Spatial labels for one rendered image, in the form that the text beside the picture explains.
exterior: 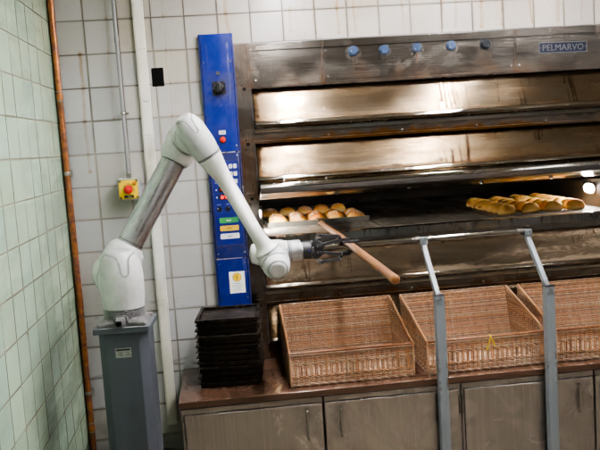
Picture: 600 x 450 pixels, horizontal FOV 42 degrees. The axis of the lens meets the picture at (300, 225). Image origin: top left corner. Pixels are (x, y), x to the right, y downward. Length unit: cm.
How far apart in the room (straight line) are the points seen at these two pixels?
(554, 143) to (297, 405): 182
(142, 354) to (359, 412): 102
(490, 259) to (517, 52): 102
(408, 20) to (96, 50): 147
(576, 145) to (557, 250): 53
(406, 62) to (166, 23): 115
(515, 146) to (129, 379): 218
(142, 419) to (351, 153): 163
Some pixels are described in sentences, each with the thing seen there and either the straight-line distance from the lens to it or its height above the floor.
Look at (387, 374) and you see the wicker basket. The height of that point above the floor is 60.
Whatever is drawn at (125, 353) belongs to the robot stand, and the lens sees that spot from 299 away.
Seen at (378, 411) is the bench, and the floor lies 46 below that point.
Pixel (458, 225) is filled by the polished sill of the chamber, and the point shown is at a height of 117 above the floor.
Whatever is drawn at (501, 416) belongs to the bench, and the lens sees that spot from 366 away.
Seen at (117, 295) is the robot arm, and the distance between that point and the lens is 296.
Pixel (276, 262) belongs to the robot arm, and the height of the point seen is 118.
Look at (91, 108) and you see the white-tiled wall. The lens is 383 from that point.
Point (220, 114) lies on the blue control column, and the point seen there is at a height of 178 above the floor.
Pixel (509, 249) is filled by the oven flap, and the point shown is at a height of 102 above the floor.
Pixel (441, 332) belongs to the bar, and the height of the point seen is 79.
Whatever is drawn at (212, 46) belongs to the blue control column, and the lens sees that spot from 378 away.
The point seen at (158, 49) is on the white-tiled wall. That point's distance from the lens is 382.
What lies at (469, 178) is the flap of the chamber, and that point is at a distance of 382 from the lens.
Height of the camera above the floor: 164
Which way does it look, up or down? 6 degrees down
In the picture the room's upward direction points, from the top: 4 degrees counter-clockwise
